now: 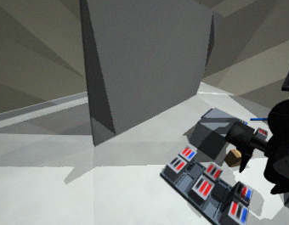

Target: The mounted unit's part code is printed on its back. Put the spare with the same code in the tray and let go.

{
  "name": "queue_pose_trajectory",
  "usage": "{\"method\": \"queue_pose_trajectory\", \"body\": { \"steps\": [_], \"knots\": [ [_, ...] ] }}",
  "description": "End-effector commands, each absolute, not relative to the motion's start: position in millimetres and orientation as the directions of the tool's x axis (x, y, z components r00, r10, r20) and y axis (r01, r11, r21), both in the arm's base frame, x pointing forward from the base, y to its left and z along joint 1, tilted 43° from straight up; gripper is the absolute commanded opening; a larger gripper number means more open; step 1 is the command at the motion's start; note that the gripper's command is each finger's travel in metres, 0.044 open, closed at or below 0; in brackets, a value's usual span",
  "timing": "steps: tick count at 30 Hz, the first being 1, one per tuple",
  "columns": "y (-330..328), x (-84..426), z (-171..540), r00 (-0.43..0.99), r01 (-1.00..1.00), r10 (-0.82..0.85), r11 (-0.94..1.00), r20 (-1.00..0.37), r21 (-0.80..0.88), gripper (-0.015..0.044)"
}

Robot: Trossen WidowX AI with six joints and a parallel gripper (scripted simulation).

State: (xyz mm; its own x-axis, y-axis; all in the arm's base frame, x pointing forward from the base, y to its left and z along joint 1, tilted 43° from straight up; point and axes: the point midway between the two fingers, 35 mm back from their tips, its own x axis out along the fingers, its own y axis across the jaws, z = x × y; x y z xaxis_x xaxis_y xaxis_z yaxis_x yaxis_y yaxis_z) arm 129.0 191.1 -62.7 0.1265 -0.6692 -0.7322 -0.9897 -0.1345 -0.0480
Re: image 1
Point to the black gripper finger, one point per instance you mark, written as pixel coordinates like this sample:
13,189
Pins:
245,157
278,190

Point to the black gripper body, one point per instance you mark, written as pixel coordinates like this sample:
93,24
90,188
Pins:
241,136

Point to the tan cardboard box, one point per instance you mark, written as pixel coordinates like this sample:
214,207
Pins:
233,158

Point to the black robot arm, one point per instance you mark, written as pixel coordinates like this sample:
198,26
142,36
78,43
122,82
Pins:
277,166

